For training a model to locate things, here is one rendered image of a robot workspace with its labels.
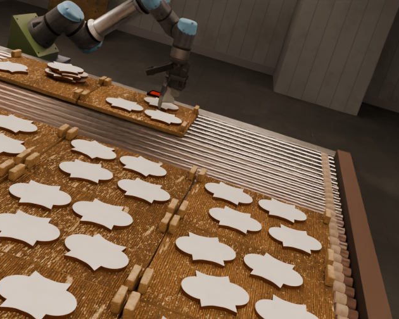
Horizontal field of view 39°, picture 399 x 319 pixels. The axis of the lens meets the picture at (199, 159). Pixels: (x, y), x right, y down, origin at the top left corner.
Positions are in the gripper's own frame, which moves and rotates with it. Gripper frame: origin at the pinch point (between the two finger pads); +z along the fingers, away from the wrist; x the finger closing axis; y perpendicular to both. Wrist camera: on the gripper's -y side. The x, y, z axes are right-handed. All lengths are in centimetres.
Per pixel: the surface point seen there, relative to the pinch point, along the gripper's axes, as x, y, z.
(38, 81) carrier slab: -18.4, -44.8, 1.0
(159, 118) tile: -19.8, 3.8, -0.5
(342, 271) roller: -87, 71, 2
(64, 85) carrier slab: -13.3, -36.5, 0.9
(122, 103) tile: -16.2, -11.8, -0.4
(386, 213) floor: 218, 164, 93
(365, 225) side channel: -61, 79, -1
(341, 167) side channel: -11, 75, -1
